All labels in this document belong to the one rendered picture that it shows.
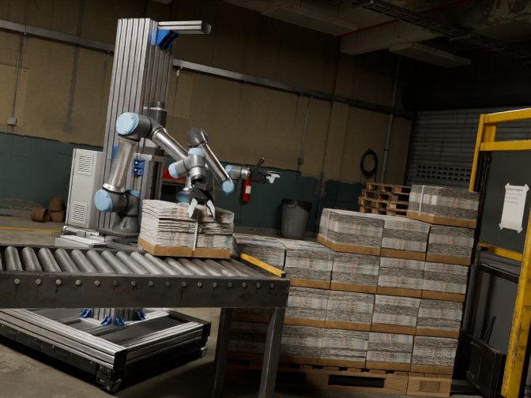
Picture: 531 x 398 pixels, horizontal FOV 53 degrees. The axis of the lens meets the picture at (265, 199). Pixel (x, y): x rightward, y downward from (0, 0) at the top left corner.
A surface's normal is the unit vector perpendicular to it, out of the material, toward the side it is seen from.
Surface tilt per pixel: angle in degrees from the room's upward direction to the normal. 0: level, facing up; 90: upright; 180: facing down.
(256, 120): 90
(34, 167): 90
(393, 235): 90
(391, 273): 90
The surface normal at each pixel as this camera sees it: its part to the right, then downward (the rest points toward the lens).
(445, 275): 0.18, 0.07
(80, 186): -0.49, -0.02
